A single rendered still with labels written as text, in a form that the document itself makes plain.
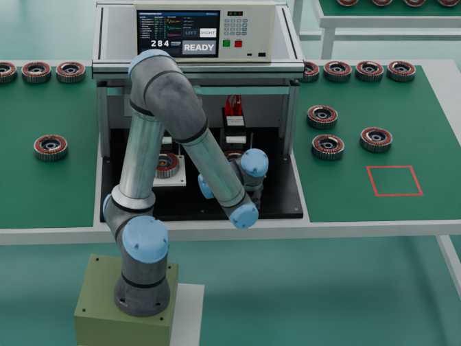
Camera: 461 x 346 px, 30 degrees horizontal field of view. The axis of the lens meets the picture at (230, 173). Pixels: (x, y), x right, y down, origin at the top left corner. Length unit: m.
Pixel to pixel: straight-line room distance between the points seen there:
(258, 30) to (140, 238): 0.88
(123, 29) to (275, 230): 0.85
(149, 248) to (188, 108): 0.39
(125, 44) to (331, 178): 0.81
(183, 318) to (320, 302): 1.20
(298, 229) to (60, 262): 1.28
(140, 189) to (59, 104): 1.08
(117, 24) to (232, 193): 1.00
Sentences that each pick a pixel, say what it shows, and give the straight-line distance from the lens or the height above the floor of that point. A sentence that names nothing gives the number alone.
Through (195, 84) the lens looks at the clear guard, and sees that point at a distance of 2.75.
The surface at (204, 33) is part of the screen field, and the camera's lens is 2.72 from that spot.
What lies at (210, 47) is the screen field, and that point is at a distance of 2.75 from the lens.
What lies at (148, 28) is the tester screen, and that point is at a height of 1.23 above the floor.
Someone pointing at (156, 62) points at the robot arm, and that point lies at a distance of 2.06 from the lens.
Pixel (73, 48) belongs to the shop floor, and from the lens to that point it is 5.06.
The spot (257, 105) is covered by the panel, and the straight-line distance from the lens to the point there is 3.03.
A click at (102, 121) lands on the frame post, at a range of 2.85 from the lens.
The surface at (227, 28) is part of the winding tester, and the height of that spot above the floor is 1.24.
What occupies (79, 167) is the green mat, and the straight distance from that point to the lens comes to 2.92.
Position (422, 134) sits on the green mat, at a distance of 3.21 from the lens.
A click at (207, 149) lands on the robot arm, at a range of 2.06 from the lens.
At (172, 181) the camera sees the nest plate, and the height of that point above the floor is 0.78.
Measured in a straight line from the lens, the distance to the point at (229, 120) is 2.85.
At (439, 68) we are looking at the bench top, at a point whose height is 0.75.
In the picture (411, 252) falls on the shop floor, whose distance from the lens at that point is 3.83.
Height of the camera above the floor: 2.55
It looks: 38 degrees down
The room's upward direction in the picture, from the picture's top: 4 degrees clockwise
